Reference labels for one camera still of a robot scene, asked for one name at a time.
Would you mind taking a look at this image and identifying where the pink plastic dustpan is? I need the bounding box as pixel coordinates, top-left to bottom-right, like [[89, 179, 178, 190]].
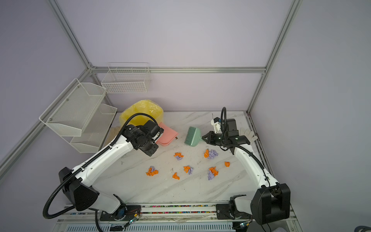
[[156, 123, 179, 147]]

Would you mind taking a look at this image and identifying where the green hand brush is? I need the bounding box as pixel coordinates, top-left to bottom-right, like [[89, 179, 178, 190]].
[[185, 127, 202, 147]]

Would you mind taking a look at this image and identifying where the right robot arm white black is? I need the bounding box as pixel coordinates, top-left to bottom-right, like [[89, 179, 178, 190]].
[[202, 107, 291, 225]]

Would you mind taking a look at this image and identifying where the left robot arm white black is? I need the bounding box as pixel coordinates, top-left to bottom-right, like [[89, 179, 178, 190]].
[[42, 114, 164, 220]]

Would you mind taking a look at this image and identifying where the white cotton glove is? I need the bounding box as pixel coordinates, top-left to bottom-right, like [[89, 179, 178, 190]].
[[239, 128, 258, 143]]

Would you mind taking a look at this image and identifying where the beige rubber glove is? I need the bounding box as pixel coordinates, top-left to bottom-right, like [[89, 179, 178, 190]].
[[103, 126, 121, 147]]

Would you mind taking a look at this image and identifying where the yellow-lined trash bin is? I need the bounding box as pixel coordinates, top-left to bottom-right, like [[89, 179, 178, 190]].
[[119, 100, 164, 126]]

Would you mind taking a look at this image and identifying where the orange purple scrap far left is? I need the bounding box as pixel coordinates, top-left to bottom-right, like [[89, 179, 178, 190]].
[[146, 166, 158, 177]]

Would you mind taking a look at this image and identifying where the orange purple scrap near dustpan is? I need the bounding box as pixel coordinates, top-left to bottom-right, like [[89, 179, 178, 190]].
[[174, 153, 184, 160]]

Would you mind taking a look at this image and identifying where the lower white mesh shelf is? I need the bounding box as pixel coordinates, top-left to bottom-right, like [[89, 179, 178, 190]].
[[69, 103, 117, 153]]

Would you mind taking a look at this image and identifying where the white mesh shelf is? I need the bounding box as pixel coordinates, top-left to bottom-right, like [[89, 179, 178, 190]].
[[39, 79, 106, 137], [69, 103, 117, 153]]

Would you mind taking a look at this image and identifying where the small orange scrap centre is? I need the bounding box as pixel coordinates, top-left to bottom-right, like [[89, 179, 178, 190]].
[[172, 173, 180, 180]]

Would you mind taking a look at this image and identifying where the upper white mesh shelf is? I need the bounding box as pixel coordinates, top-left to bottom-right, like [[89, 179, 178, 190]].
[[39, 79, 106, 137]]

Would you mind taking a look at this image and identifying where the white wire basket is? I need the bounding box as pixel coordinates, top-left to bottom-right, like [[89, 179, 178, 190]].
[[101, 62, 151, 94]]

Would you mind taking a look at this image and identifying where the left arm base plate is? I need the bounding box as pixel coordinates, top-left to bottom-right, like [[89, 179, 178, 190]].
[[99, 205, 142, 221]]

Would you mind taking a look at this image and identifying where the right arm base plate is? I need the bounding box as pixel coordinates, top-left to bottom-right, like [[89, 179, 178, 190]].
[[216, 204, 253, 220]]

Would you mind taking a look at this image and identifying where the aluminium front rail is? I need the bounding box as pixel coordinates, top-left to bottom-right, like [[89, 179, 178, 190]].
[[53, 202, 302, 232]]

